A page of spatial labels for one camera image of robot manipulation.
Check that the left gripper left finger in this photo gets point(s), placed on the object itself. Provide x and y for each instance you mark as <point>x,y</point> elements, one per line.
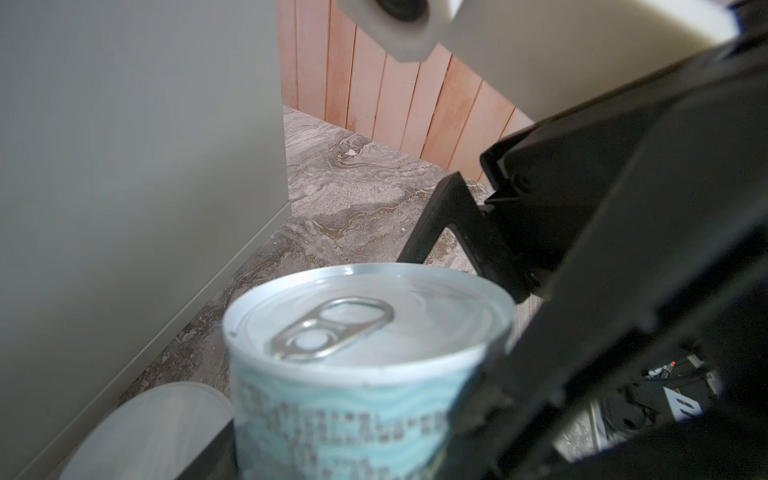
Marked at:
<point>217,461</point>

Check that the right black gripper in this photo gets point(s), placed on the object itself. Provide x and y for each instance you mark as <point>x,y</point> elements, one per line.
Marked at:
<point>672,147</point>

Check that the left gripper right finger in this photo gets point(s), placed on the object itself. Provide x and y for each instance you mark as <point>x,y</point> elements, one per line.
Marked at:
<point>549,378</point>

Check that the orange can white lid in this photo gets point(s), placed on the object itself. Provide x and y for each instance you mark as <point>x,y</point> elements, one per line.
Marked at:
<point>155,435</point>

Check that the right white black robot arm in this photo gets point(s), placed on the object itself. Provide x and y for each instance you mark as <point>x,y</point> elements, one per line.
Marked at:
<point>593,76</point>

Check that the grey metal cabinet counter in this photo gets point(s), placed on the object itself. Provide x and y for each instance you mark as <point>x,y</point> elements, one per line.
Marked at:
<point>142,162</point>

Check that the teal label can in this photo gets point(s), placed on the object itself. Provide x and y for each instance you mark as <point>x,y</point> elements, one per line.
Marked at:
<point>351,371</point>

